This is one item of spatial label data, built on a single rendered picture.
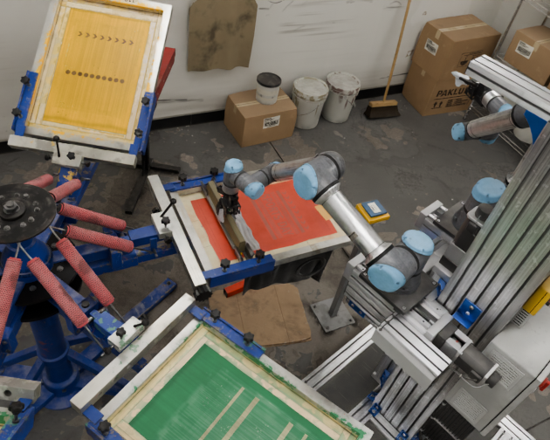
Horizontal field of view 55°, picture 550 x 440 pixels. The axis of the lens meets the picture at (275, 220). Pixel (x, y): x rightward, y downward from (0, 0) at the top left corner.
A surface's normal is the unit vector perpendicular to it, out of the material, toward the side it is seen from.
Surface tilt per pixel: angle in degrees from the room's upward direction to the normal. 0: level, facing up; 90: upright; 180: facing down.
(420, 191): 0
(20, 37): 90
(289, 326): 0
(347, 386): 0
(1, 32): 90
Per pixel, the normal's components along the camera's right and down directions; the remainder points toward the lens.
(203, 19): 0.39, 0.67
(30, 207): 0.15, -0.69
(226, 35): -0.04, 0.70
